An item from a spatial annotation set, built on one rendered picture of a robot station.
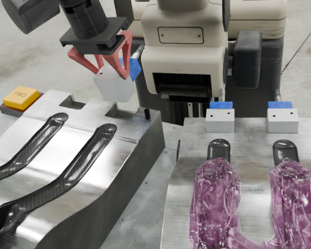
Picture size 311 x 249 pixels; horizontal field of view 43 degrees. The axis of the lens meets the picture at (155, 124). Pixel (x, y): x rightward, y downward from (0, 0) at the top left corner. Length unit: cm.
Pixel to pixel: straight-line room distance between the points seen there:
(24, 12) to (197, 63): 59
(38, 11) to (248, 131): 40
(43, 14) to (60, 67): 224
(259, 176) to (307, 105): 164
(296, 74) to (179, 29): 149
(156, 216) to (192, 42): 56
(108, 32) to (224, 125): 26
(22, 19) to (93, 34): 11
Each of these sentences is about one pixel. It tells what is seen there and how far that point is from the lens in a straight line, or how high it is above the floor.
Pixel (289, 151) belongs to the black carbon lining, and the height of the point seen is 85.
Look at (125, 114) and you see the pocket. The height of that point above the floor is 87.
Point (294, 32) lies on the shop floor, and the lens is 294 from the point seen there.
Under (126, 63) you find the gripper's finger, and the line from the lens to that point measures 68.
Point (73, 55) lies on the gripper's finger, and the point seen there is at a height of 102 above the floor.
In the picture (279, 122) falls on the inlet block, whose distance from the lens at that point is 72.
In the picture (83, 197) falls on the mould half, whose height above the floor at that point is 89.
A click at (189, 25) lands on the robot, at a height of 87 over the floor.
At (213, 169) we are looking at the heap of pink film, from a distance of 59.
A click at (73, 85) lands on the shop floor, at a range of 259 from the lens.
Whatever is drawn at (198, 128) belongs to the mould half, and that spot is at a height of 86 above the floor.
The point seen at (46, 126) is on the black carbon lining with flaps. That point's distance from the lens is 77.
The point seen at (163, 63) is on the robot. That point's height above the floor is 78.
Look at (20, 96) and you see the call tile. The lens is 98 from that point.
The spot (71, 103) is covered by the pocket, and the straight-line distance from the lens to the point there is 84.
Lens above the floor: 133
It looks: 39 degrees down
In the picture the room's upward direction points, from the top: 9 degrees counter-clockwise
